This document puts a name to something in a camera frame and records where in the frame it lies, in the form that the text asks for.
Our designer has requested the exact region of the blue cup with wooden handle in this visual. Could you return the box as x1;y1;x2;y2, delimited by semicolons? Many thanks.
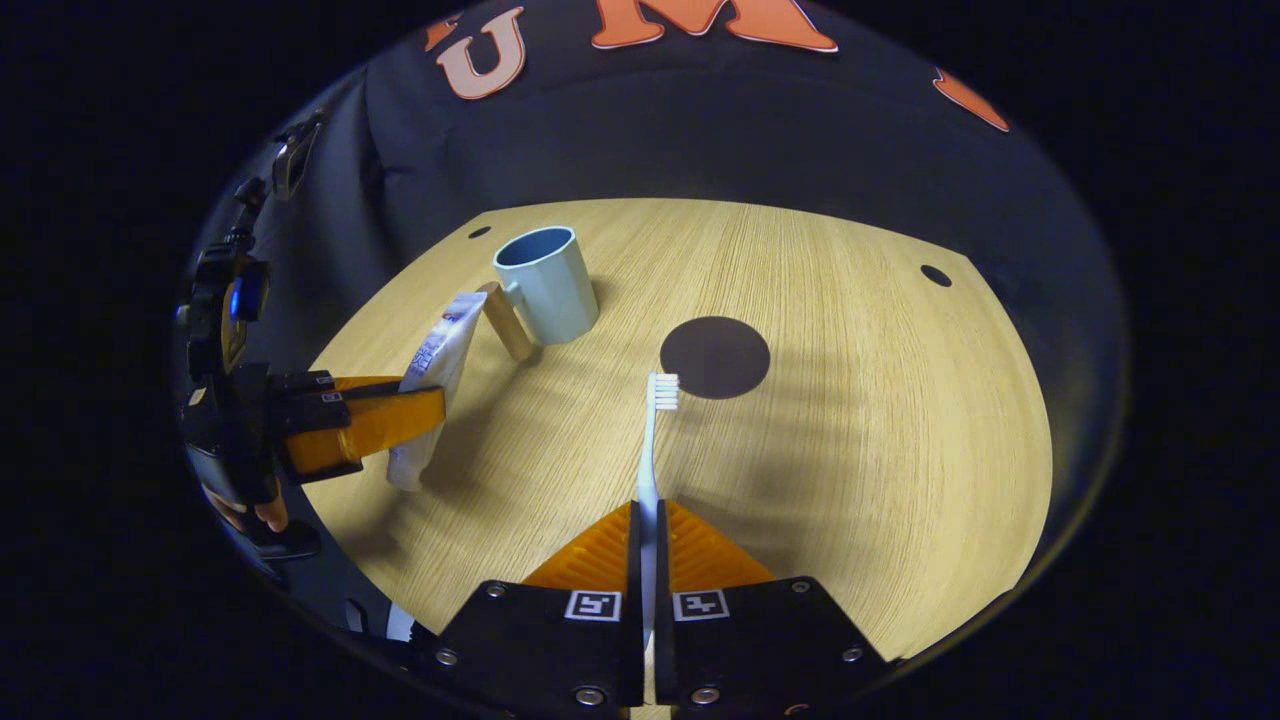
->
478;226;601;363

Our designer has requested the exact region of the black backdrop cloth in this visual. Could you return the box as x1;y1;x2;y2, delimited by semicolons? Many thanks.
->
200;0;1131;401

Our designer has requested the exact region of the white toothpaste tube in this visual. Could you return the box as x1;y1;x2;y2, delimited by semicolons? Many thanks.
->
387;291;488;492

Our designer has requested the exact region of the dark round coaster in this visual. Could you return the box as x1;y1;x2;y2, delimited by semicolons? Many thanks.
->
659;315;772;401

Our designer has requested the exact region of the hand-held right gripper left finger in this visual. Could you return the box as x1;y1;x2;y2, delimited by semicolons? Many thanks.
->
432;500;646;713

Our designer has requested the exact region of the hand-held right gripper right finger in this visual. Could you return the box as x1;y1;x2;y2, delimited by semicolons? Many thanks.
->
655;498;891;713

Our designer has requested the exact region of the white toothbrush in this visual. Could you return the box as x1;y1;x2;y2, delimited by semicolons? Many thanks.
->
636;372;681;706

